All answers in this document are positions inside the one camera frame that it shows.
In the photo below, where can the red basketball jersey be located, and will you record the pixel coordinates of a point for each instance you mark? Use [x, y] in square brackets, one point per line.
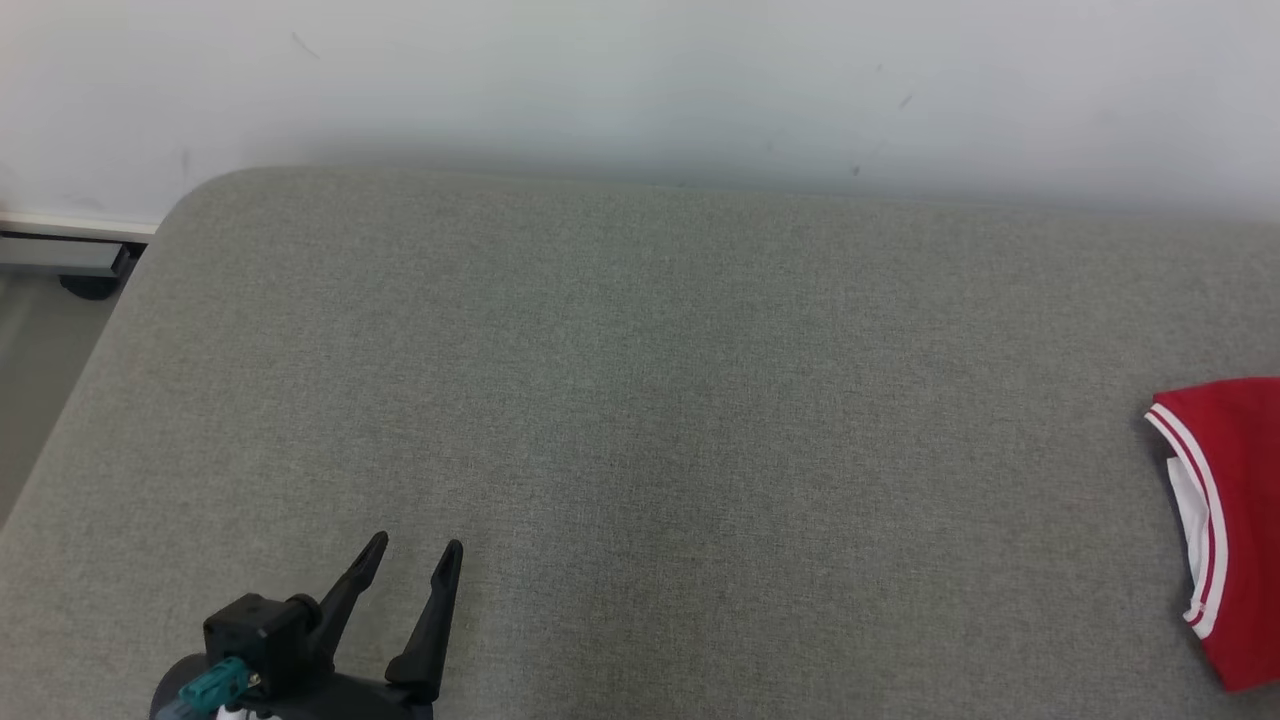
[1250, 480]

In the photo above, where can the white and black baseboard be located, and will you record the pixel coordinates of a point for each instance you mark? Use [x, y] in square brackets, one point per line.
[70, 225]

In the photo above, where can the black round foot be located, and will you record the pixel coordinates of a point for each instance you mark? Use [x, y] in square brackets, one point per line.
[90, 287]

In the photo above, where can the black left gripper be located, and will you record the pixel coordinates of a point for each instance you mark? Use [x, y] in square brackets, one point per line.
[340, 700]

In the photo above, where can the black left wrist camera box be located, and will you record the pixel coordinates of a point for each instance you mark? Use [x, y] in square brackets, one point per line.
[255, 630]

